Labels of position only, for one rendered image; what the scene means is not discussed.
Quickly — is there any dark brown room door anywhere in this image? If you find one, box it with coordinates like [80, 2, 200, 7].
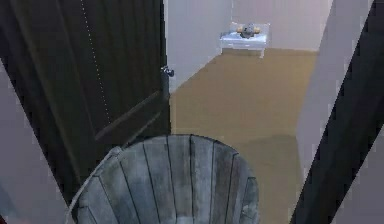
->
[0, 0, 172, 205]

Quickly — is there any grey round object with yellow ends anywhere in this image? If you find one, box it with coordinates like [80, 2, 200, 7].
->
[236, 23, 261, 40]

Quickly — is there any white small table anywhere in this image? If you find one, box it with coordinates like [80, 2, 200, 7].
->
[219, 21, 271, 59]

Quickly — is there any dark brown door frame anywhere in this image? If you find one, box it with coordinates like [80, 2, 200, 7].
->
[289, 0, 384, 224]

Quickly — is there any wooden bucket with metal rings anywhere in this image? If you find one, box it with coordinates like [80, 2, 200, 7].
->
[65, 133, 261, 224]

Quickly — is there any silver door handle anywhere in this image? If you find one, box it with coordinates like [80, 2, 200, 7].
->
[160, 65, 175, 78]

